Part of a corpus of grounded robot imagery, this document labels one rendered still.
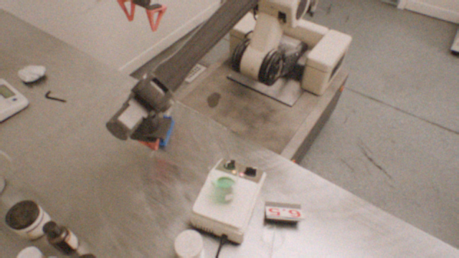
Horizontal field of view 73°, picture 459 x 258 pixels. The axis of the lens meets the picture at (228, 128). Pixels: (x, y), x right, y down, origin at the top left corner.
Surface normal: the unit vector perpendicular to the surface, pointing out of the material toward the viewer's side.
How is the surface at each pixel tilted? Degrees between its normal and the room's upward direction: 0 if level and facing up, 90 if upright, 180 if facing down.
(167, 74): 64
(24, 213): 0
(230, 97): 0
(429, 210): 0
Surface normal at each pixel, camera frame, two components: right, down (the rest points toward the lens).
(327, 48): 0.01, -0.65
